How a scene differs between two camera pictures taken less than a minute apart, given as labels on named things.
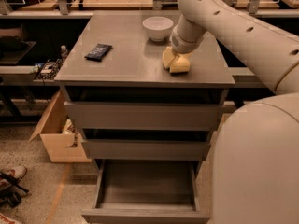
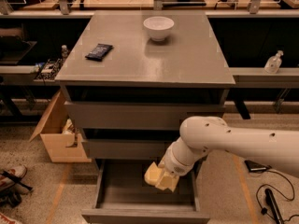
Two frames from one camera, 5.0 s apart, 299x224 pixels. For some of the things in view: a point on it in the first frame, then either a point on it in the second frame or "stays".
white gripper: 181,44 -> 174,165
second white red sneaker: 6,220 stays
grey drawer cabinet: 151,131 stays
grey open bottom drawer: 147,190 stays
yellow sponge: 180,64 -> 152,174
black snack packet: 99,51 stays
